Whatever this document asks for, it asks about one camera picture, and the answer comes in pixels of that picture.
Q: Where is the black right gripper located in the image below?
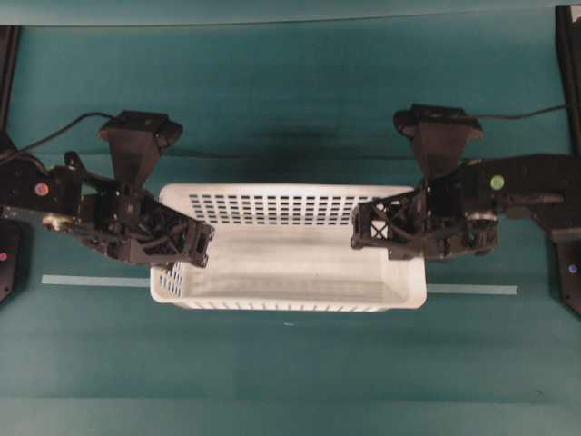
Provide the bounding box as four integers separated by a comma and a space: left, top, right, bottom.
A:
351, 159, 498, 262

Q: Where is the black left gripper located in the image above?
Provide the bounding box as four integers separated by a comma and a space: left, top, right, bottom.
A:
43, 152, 214, 268

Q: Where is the white perforated plastic basket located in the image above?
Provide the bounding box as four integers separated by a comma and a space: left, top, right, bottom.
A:
150, 183, 427, 312

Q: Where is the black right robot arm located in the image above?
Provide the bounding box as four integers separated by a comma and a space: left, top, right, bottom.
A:
350, 154, 580, 262

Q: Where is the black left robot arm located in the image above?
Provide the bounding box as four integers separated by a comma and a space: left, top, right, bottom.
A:
1, 145, 214, 268

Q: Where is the pale tape strip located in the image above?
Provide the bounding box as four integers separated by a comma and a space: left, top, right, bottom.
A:
41, 274, 520, 297

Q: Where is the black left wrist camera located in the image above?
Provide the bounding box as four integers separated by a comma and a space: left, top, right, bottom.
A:
99, 111, 183, 189

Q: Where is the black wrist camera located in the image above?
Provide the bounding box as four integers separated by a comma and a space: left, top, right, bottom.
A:
393, 104, 483, 180
99, 111, 183, 189

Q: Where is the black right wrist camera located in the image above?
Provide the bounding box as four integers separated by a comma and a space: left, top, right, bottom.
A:
393, 104, 483, 180

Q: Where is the black left camera cable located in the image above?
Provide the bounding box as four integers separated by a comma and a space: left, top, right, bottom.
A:
0, 112, 122, 164

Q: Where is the black camera cable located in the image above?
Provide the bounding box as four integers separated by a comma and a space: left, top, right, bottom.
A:
476, 103, 568, 122
0, 112, 122, 164

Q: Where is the black right camera cable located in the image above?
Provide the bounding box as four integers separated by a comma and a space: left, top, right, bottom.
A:
476, 103, 568, 122

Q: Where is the black metal frame rail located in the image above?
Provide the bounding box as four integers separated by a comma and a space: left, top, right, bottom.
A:
555, 4, 580, 155

